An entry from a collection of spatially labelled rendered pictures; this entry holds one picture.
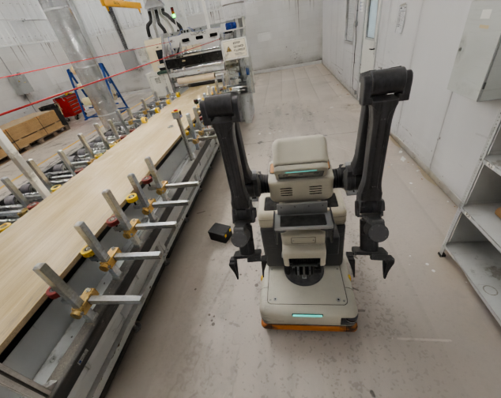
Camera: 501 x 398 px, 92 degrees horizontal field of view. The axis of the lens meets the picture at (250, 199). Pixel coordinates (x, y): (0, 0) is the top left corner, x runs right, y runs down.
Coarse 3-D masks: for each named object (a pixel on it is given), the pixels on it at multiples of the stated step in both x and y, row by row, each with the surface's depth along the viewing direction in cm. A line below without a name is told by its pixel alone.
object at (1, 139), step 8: (208, 24) 469; (0, 136) 171; (0, 144) 173; (8, 144) 175; (8, 152) 177; (16, 152) 180; (16, 160) 180; (24, 160) 185; (24, 168) 185; (32, 176) 190; (32, 184) 193; (40, 184) 196; (40, 192) 197; (48, 192) 201
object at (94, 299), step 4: (92, 296) 120; (96, 296) 119; (100, 296) 119; (104, 296) 118; (108, 296) 118; (112, 296) 118; (116, 296) 117; (120, 296) 117; (124, 296) 117; (128, 296) 116; (132, 296) 116; (136, 296) 116; (140, 296) 115; (64, 300) 121; (88, 300) 118; (92, 300) 118; (96, 300) 117; (100, 300) 117; (104, 300) 117; (108, 300) 116; (112, 300) 116; (116, 300) 116; (120, 300) 115; (124, 300) 115; (128, 300) 114; (132, 300) 114; (136, 300) 114; (140, 300) 114; (64, 304) 122; (68, 304) 122
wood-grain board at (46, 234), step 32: (192, 96) 432; (160, 128) 306; (96, 160) 249; (128, 160) 235; (160, 160) 228; (64, 192) 201; (96, 192) 192; (128, 192) 183; (32, 224) 168; (64, 224) 161; (96, 224) 155; (0, 256) 145; (32, 256) 140; (64, 256) 135; (0, 288) 123; (32, 288) 119; (0, 320) 107; (0, 352) 97
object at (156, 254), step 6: (138, 252) 136; (144, 252) 136; (150, 252) 135; (156, 252) 134; (90, 258) 139; (96, 258) 139; (120, 258) 137; (126, 258) 136; (132, 258) 136; (138, 258) 135; (144, 258) 135; (150, 258) 134; (156, 258) 134
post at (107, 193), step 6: (102, 192) 137; (108, 192) 138; (108, 198) 139; (114, 198) 142; (108, 204) 141; (114, 204) 141; (114, 210) 144; (120, 210) 146; (120, 216) 146; (120, 222) 149; (126, 222) 151; (126, 228) 152; (132, 240) 158; (138, 240) 161
